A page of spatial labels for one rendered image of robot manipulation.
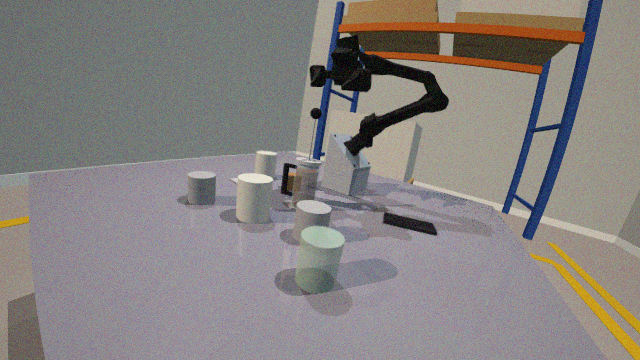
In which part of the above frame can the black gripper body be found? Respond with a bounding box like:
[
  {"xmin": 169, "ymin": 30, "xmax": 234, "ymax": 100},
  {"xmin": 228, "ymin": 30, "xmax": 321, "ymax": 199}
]
[{"xmin": 310, "ymin": 64, "xmax": 372, "ymax": 92}]

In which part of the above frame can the glass french press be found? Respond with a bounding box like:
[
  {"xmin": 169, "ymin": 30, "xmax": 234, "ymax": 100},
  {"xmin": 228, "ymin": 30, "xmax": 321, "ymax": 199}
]
[{"xmin": 281, "ymin": 108, "xmax": 322, "ymax": 211}]

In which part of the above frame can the black flat bar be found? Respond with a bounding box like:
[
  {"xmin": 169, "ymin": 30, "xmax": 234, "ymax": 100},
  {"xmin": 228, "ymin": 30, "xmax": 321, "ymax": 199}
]
[{"xmin": 383, "ymin": 212, "xmax": 437, "ymax": 235}]

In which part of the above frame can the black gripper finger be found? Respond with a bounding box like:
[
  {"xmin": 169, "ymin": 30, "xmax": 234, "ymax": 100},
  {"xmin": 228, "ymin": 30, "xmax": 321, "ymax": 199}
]
[
  {"xmin": 341, "ymin": 70, "xmax": 364, "ymax": 92},
  {"xmin": 310, "ymin": 67, "xmax": 322, "ymax": 87}
]

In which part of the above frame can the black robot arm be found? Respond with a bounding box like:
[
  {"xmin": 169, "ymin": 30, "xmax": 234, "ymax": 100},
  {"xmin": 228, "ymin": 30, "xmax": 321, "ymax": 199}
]
[{"xmin": 331, "ymin": 35, "xmax": 449, "ymax": 156}]

